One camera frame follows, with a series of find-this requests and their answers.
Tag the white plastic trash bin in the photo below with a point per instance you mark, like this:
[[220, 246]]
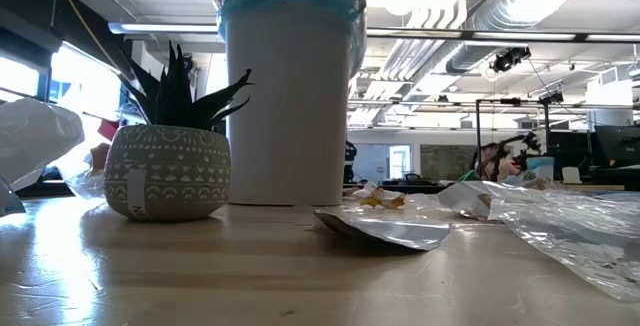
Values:
[[290, 141]]

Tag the large white plastic bag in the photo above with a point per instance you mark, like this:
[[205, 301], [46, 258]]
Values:
[[35, 131]]

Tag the clear printed plastic bag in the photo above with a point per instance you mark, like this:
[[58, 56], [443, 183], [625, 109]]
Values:
[[575, 236]]

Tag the person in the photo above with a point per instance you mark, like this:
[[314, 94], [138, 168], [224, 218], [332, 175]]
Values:
[[350, 161], [492, 163]]

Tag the crumpled tan clear wrapper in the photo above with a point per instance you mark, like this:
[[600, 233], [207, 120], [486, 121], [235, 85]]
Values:
[[382, 200]]

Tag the black glove with green cuff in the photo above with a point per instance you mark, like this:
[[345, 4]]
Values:
[[470, 176]]

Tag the succulent in grey patterned pot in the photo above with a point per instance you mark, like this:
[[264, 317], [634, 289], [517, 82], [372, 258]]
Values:
[[167, 176]]

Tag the clear plastic film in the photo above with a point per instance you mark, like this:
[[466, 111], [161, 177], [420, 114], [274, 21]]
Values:
[[80, 181]]

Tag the black computer monitor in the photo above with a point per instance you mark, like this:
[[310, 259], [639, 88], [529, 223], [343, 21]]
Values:
[[617, 146]]

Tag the black ceiling rig camera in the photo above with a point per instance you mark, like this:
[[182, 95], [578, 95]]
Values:
[[510, 58]]

